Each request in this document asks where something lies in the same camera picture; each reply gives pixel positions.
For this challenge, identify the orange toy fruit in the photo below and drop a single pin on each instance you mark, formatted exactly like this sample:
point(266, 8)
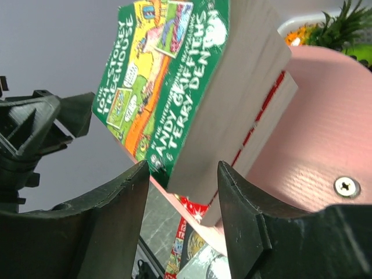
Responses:
point(300, 36)

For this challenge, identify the white fruit basket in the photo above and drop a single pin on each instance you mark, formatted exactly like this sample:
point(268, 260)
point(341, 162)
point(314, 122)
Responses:
point(295, 22)

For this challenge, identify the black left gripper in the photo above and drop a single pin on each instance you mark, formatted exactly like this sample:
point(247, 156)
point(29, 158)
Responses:
point(29, 132)

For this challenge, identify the pink three-tier shelf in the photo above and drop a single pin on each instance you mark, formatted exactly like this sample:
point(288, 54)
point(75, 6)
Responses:
point(320, 151)

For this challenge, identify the green 104-storey treehouse book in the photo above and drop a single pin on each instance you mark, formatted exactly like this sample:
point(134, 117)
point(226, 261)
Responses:
point(184, 83)

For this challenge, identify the black Maugham book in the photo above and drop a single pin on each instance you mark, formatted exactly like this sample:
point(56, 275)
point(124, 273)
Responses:
point(192, 244)

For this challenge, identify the red 13-storey treehouse book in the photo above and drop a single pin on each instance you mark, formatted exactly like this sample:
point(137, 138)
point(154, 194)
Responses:
point(173, 266)

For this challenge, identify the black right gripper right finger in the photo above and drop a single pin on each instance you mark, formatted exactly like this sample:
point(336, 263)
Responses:
point(268, 238)

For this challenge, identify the red 156-storey treehouse book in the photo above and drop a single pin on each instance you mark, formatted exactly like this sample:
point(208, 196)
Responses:
point(270, 113)

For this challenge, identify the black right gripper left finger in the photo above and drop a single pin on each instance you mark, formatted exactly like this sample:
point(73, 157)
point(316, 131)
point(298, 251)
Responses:
point(92, 236)

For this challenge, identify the grey Great Gatsby book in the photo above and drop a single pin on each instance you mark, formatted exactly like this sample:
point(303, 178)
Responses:
point(206, 264)

